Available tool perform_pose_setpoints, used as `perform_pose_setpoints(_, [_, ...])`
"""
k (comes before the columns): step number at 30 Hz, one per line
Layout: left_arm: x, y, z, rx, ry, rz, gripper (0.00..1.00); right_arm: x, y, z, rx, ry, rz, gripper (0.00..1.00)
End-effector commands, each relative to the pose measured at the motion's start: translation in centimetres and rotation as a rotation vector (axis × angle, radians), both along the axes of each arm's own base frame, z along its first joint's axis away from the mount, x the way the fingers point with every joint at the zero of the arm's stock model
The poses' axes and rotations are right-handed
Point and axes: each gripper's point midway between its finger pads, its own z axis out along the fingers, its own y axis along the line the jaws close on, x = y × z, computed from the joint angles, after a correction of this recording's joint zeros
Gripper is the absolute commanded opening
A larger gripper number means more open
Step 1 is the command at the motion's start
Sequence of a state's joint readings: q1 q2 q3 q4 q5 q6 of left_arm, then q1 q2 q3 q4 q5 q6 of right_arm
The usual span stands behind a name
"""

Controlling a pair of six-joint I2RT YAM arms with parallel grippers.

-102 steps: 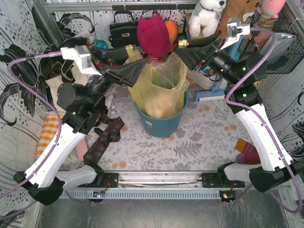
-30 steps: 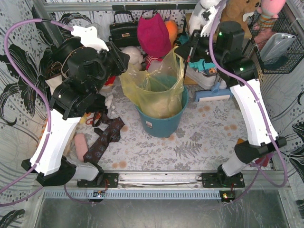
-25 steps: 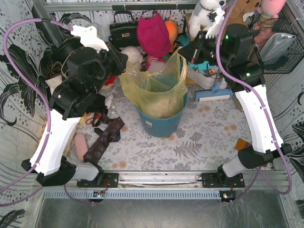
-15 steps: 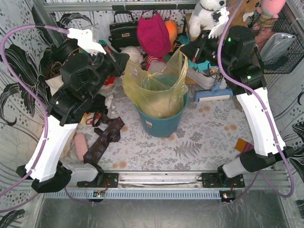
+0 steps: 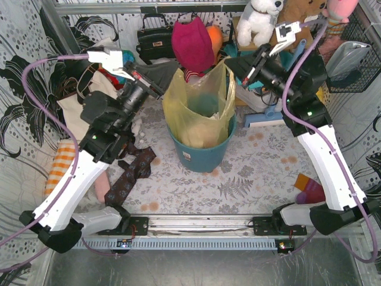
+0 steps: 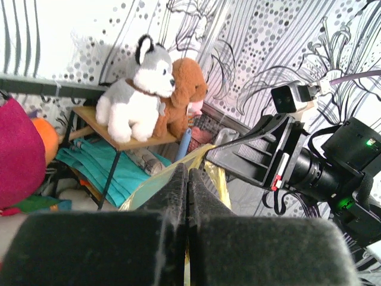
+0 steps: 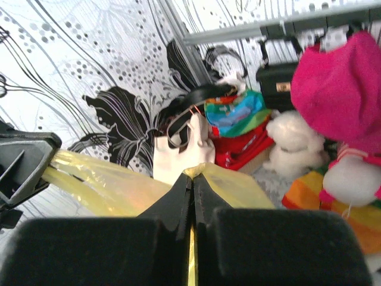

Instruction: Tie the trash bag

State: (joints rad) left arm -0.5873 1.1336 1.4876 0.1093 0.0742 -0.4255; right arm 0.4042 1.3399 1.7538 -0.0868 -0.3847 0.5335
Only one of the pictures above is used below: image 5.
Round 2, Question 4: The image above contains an orange plush toy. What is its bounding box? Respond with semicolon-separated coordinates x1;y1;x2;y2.
206;25;223;61

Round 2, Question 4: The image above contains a teal trash bin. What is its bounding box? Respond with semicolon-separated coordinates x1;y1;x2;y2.
167;115;237;173

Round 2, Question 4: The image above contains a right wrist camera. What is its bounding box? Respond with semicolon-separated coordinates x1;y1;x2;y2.
268;21;301;57

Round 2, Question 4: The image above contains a purple cable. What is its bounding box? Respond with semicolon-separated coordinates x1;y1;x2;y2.
279;19;379;265
0;53;90;273

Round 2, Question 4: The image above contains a wooden shelf rack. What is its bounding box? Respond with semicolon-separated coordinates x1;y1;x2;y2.
229;16;318;60

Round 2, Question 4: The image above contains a yellow trash bag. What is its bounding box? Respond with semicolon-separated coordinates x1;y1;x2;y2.
163;60;236;148

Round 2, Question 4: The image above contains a silver foil pouch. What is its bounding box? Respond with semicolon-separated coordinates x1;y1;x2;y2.
326;41;371;77

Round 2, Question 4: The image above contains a white storage box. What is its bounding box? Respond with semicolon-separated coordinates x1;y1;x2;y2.
235;85;282;113

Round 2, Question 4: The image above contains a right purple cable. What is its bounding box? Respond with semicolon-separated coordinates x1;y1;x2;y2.
279;19;379;265

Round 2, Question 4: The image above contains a red cloth in basket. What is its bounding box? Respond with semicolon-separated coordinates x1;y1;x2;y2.
98;68;126;90

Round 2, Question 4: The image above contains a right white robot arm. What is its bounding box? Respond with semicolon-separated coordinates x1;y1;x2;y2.
271;52;379;235

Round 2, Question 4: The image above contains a magenta knit hat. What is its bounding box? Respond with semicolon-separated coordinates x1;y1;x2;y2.
171;17;214;73

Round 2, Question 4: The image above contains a dark patterned necktie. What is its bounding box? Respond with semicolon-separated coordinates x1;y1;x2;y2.
104;141;156;206

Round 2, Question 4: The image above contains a purple orange sock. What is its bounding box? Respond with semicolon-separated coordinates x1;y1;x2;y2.
294;173;326;204

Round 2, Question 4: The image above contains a cream tote bag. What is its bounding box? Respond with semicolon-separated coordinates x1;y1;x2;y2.
58;71;117;142

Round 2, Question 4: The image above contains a pink plush toy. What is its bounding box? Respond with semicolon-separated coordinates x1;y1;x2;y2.
317;0;359;36

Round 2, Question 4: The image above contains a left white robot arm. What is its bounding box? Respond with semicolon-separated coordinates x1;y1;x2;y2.
20;60;179;253

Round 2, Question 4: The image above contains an orange checked towel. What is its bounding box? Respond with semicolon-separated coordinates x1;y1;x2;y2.
44;139;75;197

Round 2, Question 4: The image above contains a pink white plush doll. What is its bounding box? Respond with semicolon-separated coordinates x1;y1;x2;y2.
184;69;206;85

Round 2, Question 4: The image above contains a black wire basket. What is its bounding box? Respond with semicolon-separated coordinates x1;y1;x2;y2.
317;14;380;94

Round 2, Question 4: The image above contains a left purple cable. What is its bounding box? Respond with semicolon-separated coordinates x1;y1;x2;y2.
0;53;90;273

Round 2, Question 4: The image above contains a black leather handbag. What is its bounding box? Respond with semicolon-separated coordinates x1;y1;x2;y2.
136;14;176;65

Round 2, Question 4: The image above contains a metal base rail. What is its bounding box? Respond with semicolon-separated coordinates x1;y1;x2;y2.
83;213;366;251

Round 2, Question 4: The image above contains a brown teddy bear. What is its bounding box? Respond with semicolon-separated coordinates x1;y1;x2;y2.
277;0;327;51

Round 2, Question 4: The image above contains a white plush dog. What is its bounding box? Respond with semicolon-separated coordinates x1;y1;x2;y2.
236;0;284;47

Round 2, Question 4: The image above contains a pink cloth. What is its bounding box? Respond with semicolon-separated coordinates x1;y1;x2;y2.
94;171;111;203

